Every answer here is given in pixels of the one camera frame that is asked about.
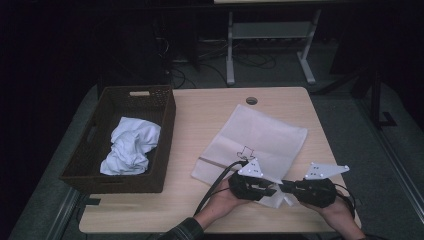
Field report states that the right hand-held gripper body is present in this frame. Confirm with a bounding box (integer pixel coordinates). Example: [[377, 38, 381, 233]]
[[294, 162, 350, 209]]

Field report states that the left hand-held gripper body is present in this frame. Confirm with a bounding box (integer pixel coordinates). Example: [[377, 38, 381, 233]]
[[228, 158, 268, 202]]

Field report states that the white garment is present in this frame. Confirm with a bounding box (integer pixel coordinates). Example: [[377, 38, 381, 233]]
[[99, 116, 162, 177]]

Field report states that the brown woven basket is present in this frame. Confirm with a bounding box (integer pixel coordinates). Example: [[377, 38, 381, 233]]
[[59, 84, 177, 195]]

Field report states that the person's right hand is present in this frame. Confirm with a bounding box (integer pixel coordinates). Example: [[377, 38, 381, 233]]
[[301, 196, 355, 233]]

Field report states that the person's left hand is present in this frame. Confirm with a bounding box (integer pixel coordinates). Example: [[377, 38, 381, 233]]
[[199, 178, 251, 223]]

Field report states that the black metal stand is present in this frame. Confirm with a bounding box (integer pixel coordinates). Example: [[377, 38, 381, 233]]
[[349, 66, 398, 130]]

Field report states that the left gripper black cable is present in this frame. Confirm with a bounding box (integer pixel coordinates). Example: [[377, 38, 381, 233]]
[[194, 159, 249, 216]]

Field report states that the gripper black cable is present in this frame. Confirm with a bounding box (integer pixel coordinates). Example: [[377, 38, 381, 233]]
[[194, 159, 249, 216], [334, 183, 357, 220]]

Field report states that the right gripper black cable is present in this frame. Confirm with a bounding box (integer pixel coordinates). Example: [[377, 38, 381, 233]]
[[334, 183, 357, 220]]

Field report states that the aluminium frame rail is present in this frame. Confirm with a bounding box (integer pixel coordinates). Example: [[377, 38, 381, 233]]
[[355, 99, 424, 223], [45, 188, 82, 240]]

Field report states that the tangle of floor cables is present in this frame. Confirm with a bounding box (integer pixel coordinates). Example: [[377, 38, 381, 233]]
[[163, 33, 278, 90]]

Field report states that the white metal desk frame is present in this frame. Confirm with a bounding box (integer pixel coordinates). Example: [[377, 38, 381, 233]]
[[225, 9, 323, 86]]

